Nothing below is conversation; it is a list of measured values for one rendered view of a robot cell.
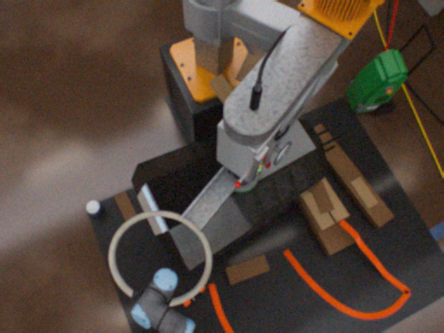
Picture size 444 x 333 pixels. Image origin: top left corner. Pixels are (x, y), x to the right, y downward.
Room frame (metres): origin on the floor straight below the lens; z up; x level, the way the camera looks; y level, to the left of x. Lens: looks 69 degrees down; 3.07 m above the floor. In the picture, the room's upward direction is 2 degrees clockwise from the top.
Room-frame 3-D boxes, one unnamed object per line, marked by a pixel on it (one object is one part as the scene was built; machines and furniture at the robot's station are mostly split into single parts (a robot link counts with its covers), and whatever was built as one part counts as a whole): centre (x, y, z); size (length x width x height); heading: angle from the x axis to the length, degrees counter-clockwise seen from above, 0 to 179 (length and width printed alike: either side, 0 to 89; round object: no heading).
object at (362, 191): (0.92, -1.16, 0.10); 0.25 x 0.10 x 0.01; 31
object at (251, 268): (0.30, -0.24, 0.07); 0.30 x 0.12 x 0.12; 111
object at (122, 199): (0.76, 0.71, 0.02); 0.25 x 0.10 x 0.01; 31
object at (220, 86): (1.37, -0.02, 0.81); 0.20 x 0.10 x 0.05; 35
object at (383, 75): (1.82, -1.31, 0.43); 0.35 x 0.35 x 0.87; 12
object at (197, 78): (1.62, 0.05, 0.76); 0.49 x 0.49 x 0.05; 27
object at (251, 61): (1.55, -0.19, 0.80); 0.20 x 0.10 x 0.05; 158
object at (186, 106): (1.62, 0.05, 0.37); 0.66 x 0.66 x 0.74; 27
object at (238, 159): (0.84, -0.18, 1.30); 0.36 x 0.22 x 0.45; 144
